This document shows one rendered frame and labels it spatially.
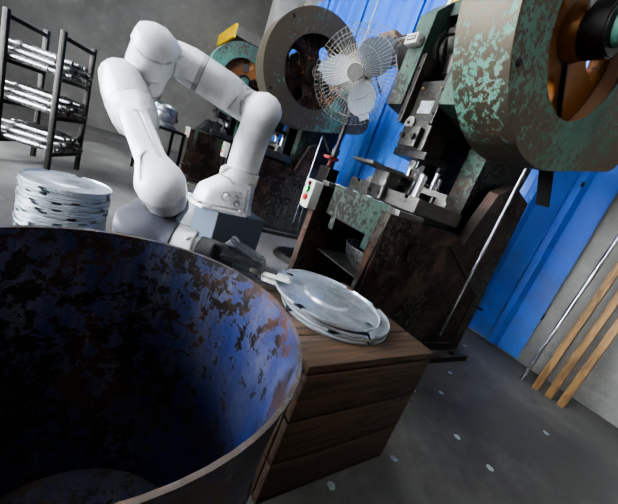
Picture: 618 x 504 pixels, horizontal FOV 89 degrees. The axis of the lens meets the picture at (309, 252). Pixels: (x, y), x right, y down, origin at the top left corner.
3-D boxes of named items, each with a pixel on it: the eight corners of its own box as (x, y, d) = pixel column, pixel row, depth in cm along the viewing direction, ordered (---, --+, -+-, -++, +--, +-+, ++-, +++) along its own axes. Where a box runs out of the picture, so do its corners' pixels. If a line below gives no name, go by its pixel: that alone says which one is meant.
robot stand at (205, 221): (184, 334, 109) (218, 212, 98) (169, 306, 121) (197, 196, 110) (230, 329, 121) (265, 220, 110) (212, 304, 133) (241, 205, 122)
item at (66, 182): (103, 201, 115) (104, 199, 115) (1, 178, 103) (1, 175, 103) (117, 187, 140) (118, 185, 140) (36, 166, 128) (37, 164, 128)
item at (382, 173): (361, 192, 124) (374, 159, 121) (341, 185, 135) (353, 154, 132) (402, 207, 138) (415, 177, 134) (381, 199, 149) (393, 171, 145)
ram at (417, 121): (414, 147, 127) (446, 70, 120) (389, 143, 139) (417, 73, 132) (439, 160, 137) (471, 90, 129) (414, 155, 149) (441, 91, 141)
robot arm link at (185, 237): (172, 228, 68) (197, 238, 69) (188, 217, 80) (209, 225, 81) (156, 278, 71) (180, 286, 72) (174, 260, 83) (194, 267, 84)
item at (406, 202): (413, 213, 120) (419, 198, 118) (347, 187, 156) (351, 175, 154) (456, 228, 136) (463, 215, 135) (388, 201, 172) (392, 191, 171)
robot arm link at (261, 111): (231, 169, 93) (256, 82, 87) (224, 162, 109) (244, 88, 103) (266, 180, 98) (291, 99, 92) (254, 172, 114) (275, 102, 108)
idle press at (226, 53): (180, 182, 374) (218, 23, 331) (167, 166, 450) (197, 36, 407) (287, 209, 465) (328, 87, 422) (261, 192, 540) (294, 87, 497)
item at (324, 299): (392, 316, 87) (393, 314, 86) (351, 346, 62) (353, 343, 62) (311, 268, 100) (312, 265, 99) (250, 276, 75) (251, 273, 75)
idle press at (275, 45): (214, 229, 240) (285, -28, 197) (196, 198, 320) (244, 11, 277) (363, 259, 320) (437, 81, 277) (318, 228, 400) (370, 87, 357)
